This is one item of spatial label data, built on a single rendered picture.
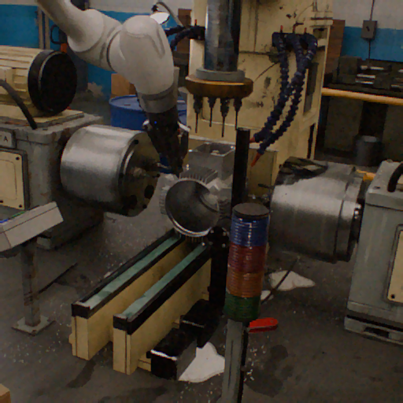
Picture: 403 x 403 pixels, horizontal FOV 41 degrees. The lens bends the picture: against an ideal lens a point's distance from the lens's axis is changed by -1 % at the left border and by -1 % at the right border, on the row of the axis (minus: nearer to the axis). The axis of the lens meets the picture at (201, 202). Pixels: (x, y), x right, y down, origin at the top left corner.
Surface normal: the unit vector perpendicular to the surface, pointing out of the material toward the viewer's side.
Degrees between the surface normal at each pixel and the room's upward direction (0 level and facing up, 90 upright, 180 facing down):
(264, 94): 90
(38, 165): 89
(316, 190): 47
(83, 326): 90
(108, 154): 55
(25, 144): 89
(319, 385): 0
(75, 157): 65
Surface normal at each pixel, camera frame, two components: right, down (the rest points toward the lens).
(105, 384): 0.06, -0.94
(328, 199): -0.29, -0.30
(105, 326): 0.91, 0.19
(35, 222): 0.84, -0.26
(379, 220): -0.40, 0.29
